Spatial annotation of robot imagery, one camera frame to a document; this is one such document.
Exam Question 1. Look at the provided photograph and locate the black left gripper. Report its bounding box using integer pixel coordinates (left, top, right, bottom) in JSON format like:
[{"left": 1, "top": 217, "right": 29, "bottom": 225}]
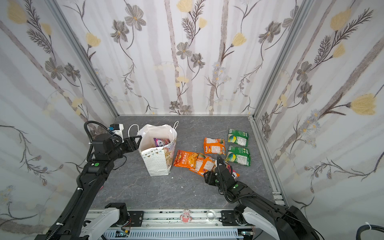
[{"left": 107, "top": 134, "right": 142, "bottom": 162}]

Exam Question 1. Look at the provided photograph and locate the purple Fox's candy bag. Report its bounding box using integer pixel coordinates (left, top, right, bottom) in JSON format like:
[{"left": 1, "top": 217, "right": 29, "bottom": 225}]
[{"left": 154, "top": 138, "right": 171, "bottom": 147}]

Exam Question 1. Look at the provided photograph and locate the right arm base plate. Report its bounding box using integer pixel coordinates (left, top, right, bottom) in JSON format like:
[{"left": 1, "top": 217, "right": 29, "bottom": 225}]
[{"left": 219, "top": 210, "right": 248, "bottom": 226}]

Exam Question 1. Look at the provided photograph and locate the green snack packet upper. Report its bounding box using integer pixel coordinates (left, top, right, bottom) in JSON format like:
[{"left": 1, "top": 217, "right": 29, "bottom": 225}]
[{"left": 228, "top": 129, "right": 249, "bottom": 147}]

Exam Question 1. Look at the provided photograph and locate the orange white snack packet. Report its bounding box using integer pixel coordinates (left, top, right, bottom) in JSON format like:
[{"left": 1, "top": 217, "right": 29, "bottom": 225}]
[{"left": 189, "top": 153, "right": 217, "bottom": 176}]

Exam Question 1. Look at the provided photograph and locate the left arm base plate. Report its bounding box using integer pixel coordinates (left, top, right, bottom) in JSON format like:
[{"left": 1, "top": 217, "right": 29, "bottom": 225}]
[{"left": 111, "top": 211, "right": 144, "bottom": 228}]

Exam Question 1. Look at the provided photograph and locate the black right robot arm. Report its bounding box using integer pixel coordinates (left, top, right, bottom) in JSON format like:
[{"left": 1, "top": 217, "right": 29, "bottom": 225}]
[{"left": 204, "top": 156, "right": 324, "bottom": 240}]

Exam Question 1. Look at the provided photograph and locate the orange red snack packet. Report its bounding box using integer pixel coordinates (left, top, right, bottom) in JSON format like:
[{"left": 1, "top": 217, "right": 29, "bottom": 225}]
[{"left": 173, "top": 150, "right": 199, "bottom": 169}]

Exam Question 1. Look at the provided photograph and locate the orange snack packet back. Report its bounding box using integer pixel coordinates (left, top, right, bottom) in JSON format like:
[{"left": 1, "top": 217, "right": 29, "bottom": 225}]
[{"left": 204, "top": 138, "right": 226, "bottom": 155}]

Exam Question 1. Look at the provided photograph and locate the aluminium front rail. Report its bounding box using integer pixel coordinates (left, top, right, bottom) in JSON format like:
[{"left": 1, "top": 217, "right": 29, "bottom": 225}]
[{"left": 80, "top": 208, "right": 305, "bottom": 230}]

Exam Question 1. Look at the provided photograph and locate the orange green Fox's candy bag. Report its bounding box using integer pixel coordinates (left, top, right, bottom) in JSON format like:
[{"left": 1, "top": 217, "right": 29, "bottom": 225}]
[{"left": 226, "top": 163, "right": 240, "bottom": 180}]

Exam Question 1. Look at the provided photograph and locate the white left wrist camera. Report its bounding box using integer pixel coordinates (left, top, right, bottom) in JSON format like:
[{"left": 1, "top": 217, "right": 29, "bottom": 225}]
[{"left": 109, "top": 124, "right": 124, "bottom": 142}]

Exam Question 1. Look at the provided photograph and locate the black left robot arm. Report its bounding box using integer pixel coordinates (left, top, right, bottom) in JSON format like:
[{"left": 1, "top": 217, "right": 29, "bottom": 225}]
[{"left": 35, "top": 121, "right": 142, "bottom": 240}]

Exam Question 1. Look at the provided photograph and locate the white slotted cable duct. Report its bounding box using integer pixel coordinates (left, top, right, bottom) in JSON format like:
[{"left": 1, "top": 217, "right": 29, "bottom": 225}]
[{"left": 104, "top": 229, "right": 244, "bottom": 240}]

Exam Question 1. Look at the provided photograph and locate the green snack packet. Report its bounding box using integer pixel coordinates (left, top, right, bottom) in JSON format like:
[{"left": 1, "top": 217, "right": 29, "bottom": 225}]
[
  {"left": 228, "top": 129, "right": 249, "bottom": 147},
  {"left": 226, "top": 146, "right": 251, "bottom": 167}
]

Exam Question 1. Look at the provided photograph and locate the white cartoon paper bag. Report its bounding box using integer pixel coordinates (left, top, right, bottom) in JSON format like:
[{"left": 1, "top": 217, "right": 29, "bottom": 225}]
[{"left": 135, "top": 121, "right": 179, "bottom": 177}]

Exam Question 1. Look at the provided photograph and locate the green snack packet lower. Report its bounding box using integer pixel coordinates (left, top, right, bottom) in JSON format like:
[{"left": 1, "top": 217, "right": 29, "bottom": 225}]
[{"left": 226, "top": 146, "right": 251, "bottom": 167}]

